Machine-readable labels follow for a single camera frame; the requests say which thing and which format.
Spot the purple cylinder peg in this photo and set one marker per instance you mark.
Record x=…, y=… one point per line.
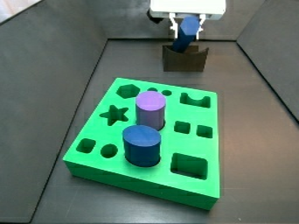
x=150, y=105

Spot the black curved holder stand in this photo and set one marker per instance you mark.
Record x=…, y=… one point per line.
x=190, y=61

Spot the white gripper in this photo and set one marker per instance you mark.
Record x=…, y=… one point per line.
x=210, y=9

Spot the blue hexagon prism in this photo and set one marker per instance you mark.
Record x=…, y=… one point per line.
x=189, y=28

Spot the dark blue cylinder peg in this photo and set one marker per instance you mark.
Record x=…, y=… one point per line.
x=142, y=145

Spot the green shape sorter block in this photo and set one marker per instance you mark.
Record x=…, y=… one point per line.
x=170, y=163

